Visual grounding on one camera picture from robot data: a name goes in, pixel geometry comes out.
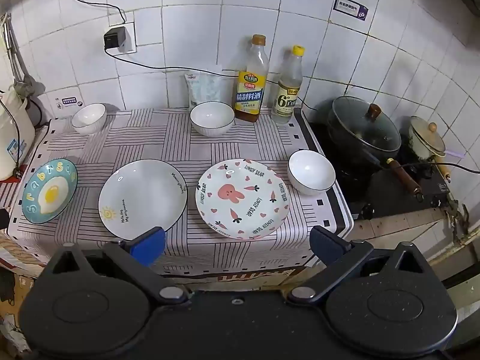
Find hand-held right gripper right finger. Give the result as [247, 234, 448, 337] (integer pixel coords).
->
[288, 226, 428, 304]

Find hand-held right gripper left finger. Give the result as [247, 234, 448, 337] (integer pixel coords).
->
[52, 227, 189, 306]

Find white sun-print plate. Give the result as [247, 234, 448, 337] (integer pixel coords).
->
[98, 159, 188, 241]

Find white dark-rimmed bowl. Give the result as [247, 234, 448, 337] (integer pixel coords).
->
[287, 149, 336, 196]

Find pink rabbit-print plate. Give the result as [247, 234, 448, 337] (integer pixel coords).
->
[195, 158, 292, 241]

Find blue egg-print plate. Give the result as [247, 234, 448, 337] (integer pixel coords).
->
[21, 158, 79, 224]

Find large white bowl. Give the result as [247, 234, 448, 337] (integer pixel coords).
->
[190, 101, 235, 137]

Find small white ribbed bowl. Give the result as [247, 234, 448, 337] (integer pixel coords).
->
[71, 103, 107, 136]

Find black gas stove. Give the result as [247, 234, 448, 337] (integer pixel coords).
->
[307, 120, 462, 220]

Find black wok with glass lid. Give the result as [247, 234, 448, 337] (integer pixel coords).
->
[326, 95, 424, 203]

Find brass gas pipe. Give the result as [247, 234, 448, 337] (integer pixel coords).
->
[444, 195, 471, 244]

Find clear vinegar bottle yellow cap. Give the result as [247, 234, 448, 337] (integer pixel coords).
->
[271, 45, 304, 124]

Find red striped cloth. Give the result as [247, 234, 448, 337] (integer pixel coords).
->
[0, 178, 27, 233]

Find amber cooking wine bottle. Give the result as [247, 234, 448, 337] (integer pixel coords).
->
[234, 34, 270, 123]

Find white plastic salt packet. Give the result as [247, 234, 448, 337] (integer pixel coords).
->
[184, 70, 226, 110]

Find white rice cooker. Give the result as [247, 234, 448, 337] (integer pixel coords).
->
[0, 90, 36, 181]

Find metal ladle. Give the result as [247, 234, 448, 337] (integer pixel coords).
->
[5, 13, 46, 98]

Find black power adapter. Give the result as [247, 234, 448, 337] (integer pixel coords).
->
[104, 26, 127, 50]

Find wooden handled spatula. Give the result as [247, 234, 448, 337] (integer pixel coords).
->
[408, 115, 452, 181]

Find black rice cooker cable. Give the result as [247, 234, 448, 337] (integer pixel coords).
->
[0, 95, 23, 177]

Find small white wall label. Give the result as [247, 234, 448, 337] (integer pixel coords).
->
[54, 95, 83, 110]

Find black adapter cable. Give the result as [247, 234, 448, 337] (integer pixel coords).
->
[103, 43, 480, 175]

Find white wall socket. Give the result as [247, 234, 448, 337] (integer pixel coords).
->
[110, 12, 137, 55]

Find purple wall sticker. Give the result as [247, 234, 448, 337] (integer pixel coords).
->
[333, 0, 370, 21]

